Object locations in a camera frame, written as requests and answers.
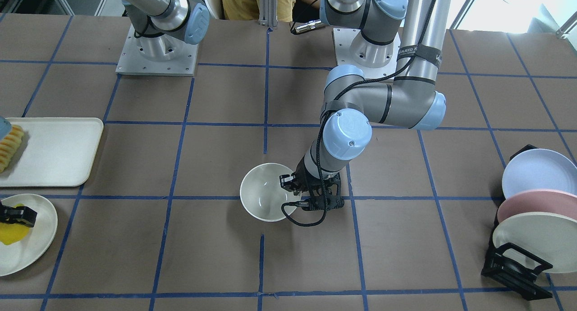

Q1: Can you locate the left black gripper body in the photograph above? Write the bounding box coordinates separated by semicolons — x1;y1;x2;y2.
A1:
293;160;336;196

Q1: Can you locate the yellow lemon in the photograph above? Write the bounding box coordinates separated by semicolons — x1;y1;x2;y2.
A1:
0;221;30;245

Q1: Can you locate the white bowl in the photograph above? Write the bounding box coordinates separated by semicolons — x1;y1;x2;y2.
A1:
240;163;301;222

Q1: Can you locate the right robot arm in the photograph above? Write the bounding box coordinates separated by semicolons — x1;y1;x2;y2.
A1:
1;0;210;228

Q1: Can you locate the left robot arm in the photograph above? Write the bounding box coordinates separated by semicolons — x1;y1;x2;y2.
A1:
279;0;451;211

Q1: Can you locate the cream round plate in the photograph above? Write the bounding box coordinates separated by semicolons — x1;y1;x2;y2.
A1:
0;193;59;277

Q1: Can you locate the sliced yellow bread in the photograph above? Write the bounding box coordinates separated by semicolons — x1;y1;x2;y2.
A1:
0;124;25;173

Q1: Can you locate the cream rectangular tray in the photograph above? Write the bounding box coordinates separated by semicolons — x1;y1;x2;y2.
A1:
0;117;104;188

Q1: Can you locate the person in yellow shirt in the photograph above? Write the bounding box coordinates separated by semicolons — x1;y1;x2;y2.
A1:
222;0;314;22

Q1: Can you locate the black dish rack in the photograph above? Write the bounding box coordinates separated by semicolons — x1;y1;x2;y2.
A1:
481;144;554;301

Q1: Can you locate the blue plate in rack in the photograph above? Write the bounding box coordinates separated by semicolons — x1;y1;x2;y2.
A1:
501;148;577;198

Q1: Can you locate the cream plate in rack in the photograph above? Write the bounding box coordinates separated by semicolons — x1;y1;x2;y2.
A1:
492;212;577;273

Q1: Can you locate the pink plate in rack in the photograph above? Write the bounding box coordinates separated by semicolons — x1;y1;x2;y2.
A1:
497;188;577;222

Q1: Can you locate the aluminium frame post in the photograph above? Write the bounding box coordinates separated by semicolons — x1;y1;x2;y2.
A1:
258;0;278;29

